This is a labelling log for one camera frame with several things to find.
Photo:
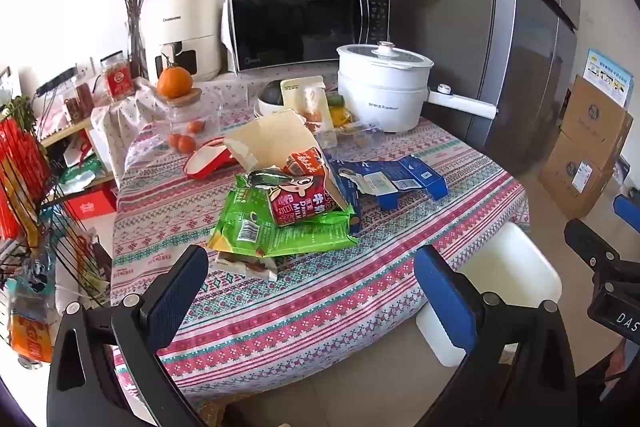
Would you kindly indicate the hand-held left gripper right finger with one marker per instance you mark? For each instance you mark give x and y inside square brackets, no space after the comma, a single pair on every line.
[445,302]

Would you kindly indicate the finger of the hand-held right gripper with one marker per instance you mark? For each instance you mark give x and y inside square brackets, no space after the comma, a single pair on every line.
[600,252]
[629,212]

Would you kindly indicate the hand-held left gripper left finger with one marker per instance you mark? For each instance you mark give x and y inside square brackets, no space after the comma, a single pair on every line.
[177,292]

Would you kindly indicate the white trash bin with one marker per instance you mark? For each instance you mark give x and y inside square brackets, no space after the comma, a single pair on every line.
[510,267]

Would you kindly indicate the white brown snack wrapper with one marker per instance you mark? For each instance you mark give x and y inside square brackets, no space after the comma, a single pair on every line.
[250,266]

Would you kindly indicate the green snack packet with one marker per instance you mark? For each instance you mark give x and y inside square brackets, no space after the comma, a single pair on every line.
[300,242]

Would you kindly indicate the blue carton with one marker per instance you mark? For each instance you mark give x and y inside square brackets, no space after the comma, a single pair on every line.
[415,167]

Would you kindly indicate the beige paper bag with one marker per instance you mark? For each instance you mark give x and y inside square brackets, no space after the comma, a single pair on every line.
[280,132]

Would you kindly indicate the yellow wrapper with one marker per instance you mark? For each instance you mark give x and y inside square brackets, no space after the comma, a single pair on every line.
[342,114]

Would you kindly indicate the beige snack pouch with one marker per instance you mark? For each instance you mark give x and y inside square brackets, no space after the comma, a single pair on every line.
[305,92]

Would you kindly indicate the cardboard box with white label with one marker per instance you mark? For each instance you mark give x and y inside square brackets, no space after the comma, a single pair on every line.
[565,182]

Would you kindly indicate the red box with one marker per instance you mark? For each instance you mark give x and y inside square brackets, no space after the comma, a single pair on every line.
[92,204]

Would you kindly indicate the patterned red green tablecloth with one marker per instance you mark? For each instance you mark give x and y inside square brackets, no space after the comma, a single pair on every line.
[300,307]

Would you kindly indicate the blue printed box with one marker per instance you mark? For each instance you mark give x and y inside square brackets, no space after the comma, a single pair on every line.
[607,79]

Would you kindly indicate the small tangerine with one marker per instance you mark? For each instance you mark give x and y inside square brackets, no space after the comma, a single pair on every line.
[188,144]
[196,126]
[174,140]

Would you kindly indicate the orange snack packet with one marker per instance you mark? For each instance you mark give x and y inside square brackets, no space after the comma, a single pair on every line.
[30,339]

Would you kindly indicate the glass jar with wooden lid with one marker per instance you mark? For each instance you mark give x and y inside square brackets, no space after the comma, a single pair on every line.
[200,107]

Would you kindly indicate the wooden side shelf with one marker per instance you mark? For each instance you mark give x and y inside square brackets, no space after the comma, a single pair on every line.
[65,134]

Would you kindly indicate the cream plain bowl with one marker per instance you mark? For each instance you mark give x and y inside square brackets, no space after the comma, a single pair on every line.
[265,115]

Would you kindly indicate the red hanging packets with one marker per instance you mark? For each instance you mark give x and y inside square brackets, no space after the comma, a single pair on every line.
[20,167]

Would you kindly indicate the white printed bowl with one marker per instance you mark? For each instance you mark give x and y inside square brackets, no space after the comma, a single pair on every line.
[267,107]

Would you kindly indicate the large orange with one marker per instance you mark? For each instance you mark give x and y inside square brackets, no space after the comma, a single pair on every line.
[175,82]

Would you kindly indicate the dark red container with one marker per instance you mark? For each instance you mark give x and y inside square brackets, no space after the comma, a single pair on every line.
[80,104]

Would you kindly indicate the white electric pot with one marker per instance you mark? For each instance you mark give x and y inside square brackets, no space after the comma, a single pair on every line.
[380,97]

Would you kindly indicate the red label jar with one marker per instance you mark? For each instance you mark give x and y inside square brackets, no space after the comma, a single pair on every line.
[119,82]

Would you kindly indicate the grey refrigerator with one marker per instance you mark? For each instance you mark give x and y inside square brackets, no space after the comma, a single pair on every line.
[475,57]

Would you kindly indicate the dark green squash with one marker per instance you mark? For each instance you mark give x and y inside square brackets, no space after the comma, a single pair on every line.
[272,93]

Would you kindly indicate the green plastic piece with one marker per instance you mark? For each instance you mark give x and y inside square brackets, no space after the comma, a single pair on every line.
[335,99]

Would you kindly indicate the green leafy sprig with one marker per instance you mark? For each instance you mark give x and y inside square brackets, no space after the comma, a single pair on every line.
[17,109]

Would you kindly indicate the clear glass vase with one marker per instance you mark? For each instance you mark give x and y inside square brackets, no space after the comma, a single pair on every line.
[136,52]

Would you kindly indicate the glass pot lid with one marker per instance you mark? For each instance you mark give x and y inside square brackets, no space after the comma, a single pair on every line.
[384,52]

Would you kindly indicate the white air fryer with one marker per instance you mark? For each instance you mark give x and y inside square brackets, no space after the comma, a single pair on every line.
[175,22]

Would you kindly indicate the black microwave oven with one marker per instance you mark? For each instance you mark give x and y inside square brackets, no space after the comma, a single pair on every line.
[300,22]

